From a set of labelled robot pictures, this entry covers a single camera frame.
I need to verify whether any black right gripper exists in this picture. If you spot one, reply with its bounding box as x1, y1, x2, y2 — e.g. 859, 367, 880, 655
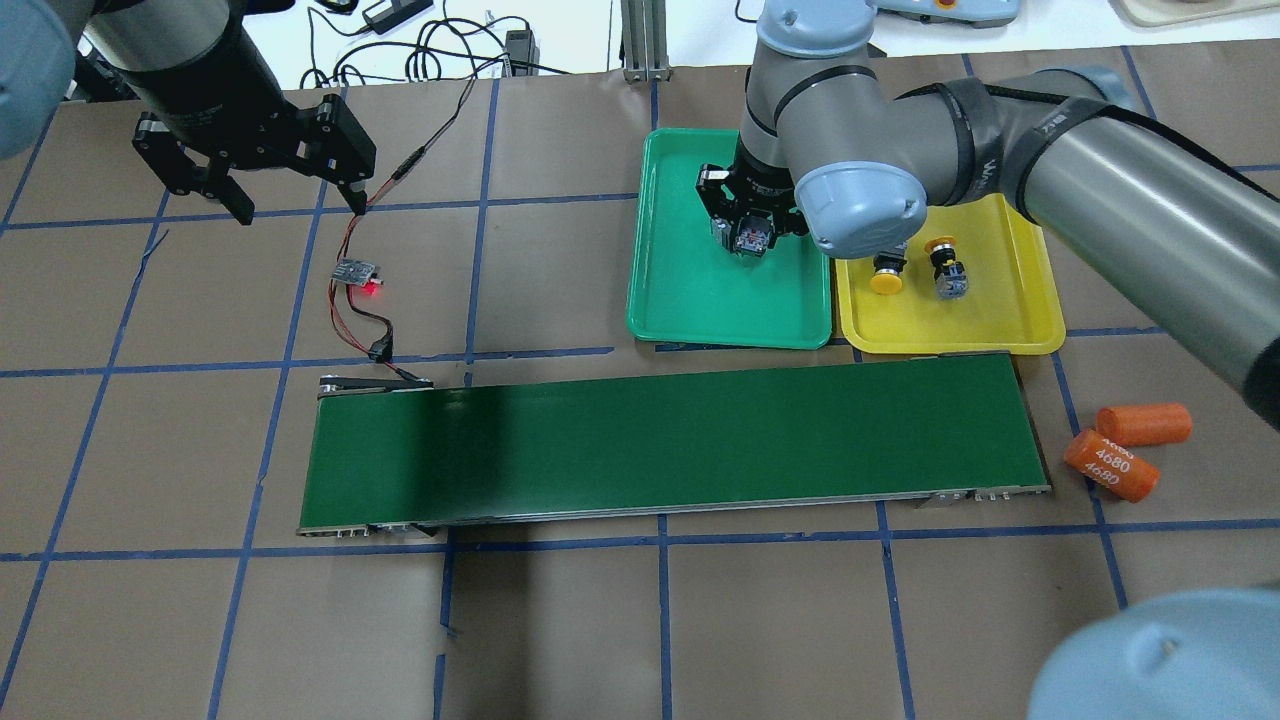
696, 140, 809, 252

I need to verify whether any plain orange cylinder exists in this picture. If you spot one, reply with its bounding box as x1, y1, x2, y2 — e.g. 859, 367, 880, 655
1094, 404, 1194, 447

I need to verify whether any yellow plastic tray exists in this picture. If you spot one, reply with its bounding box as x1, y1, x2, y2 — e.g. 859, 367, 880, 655
835, 195, 1066, 355

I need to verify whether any aluminium frame post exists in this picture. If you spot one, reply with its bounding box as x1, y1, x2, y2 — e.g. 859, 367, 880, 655
620, 0, 672, 85

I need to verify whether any orange cylinder marked 4680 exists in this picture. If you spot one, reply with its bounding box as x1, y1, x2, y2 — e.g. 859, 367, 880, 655
1062, 429, 1161, 503

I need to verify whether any green plastic tray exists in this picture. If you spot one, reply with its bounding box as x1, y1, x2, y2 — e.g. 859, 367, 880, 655
626, 128, 833, 350

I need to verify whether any yellow push button switch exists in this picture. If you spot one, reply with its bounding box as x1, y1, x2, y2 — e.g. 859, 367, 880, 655
869, 252, 908, 296

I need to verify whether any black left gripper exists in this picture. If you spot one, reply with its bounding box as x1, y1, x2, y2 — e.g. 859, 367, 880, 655
131, 20, 378, 225

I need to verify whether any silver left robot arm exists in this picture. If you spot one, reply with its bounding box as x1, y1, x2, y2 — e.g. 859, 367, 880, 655
1, 1, 376, 225

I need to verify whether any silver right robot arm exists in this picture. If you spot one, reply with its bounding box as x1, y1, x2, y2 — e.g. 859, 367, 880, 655
695, 1, 1279, 719

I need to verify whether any green conveyor belt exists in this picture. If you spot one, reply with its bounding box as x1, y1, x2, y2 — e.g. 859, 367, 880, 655
296, 354, 1050, 537

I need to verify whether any black sensor circuit board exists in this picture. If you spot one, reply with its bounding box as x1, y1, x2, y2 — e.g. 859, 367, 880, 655
330, 258, 384, 295

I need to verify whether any red black power cable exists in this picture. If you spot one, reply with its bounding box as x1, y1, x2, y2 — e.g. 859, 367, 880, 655
330, 70, 481, 383

